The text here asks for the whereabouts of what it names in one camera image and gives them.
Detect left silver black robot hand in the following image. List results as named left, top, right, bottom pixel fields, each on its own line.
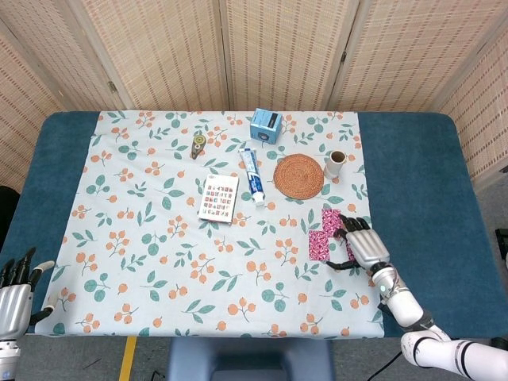
left=0, top=248, right=57, bottom=341

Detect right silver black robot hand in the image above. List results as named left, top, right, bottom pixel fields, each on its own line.
left=325, top=214, right=391, bottom=275

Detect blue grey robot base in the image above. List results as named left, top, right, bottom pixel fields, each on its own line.
left=166, top=337, right=337, bottom=381

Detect teal table cover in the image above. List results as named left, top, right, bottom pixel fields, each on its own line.
left=0, top=110, right=502, bottom=341

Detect small white cup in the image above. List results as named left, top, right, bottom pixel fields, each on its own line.
left=323, top=150, right=348, bottom=180

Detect black rounded object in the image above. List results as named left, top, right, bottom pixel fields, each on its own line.
left=0, top=185, right=21, bottom=248

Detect round orange woven coaster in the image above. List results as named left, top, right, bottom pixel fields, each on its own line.
left=272, top=154, right=325, bottom=201

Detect yellow floor tape strip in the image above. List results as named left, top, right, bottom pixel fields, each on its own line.
left=118, top=336, right=138, bottom=381

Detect black equipment piece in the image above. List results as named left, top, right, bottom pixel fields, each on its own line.
left=495, top=228, right=508, bottom=260

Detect white blue toothpaste tube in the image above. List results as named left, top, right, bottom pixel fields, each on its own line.
left=237, top=148, right=266, bottom=207

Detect white sticker booklet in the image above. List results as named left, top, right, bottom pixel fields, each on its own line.
left=198, top=173, right=241, bottom=225

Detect light blue cardboard box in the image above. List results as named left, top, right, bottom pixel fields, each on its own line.
left=249, top=108, right=283, bottom=144

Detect floral print tablecloth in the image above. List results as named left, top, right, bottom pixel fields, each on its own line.
left=34, top=110, right=385, bottom=339

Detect woven bamboo screen panel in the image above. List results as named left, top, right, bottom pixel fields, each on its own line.
left=0, top=19, right=67, bottom=196
left=434, top=27, right=508, bottom=192
left=217, top=0, right=362, bottom=112
left=327, top=0, right=508, bottom=113
left=0, top=0, right=230, bottom=113

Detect olive correction tape dispenser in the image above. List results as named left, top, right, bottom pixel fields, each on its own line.
left=190, top=133, right=206, bottom=160

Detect black floor cable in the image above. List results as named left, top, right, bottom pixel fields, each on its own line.
left=367, top=348, right=402, bottom=381

